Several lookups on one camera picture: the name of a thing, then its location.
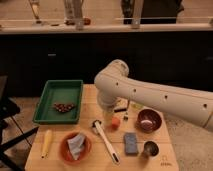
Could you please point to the dark red bowl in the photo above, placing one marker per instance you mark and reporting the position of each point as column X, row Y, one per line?
column 148, row 121

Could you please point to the crumpled grey cloth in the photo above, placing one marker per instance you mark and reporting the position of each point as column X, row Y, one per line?
column 76, row 145

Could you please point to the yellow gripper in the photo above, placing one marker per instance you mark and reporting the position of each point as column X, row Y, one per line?
column 108, row 115

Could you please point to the blue sponge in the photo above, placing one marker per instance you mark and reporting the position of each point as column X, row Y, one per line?
column 130, row 142

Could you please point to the orange fruit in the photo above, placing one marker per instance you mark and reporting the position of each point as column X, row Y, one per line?
column 115, row 123

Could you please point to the yellow corn cob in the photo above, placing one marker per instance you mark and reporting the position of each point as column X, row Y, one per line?
column 46, row 144

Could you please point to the light green cup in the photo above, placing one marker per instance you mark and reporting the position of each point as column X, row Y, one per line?
column 137, row 106

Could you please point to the green plastic tray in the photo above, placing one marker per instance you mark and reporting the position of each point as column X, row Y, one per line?
column 59, row 92

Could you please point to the bunch of red grapes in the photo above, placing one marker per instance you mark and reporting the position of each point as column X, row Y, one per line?
column 63, row 108

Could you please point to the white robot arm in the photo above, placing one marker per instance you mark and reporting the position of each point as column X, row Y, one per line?
column 194, row 106

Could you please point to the dark metal cup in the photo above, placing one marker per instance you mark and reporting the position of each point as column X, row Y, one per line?
column 150, row 149

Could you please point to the orange bowl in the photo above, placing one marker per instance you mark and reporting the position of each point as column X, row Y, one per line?
column 64, row 152

